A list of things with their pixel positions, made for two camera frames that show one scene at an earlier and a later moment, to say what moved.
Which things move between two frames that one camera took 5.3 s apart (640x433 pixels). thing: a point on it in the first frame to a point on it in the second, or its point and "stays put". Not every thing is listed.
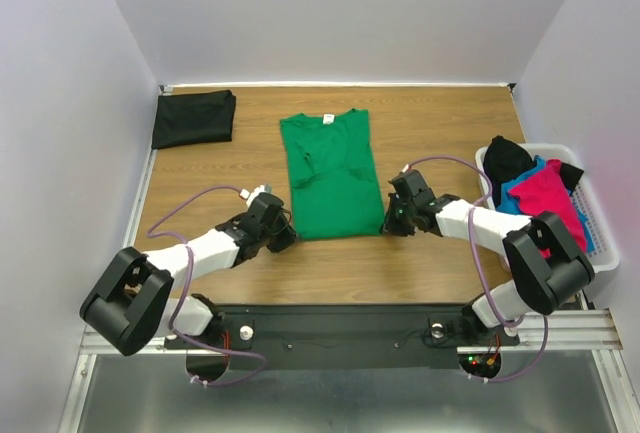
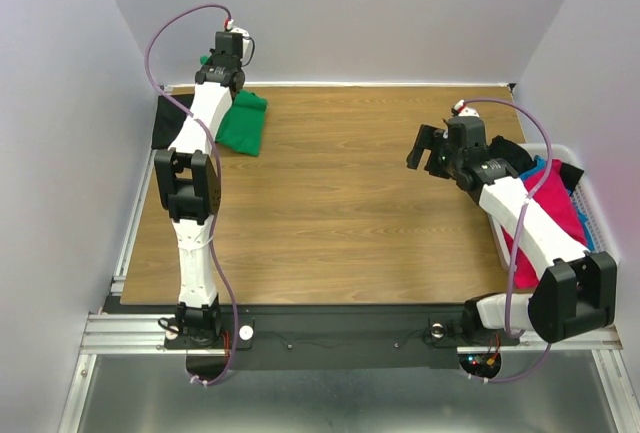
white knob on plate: x=246 y=332 stays put
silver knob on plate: x=437 y=330 stays put
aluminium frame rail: x=90 y=351 stays put
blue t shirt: x=510 y=205 stays put
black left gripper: x=288 y=236 to x=212 y=51
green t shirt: x=334 y=186 to x=240 y=128
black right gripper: x=395 y=218 to x=433 y=154
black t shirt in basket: x=503 y=160 stays put
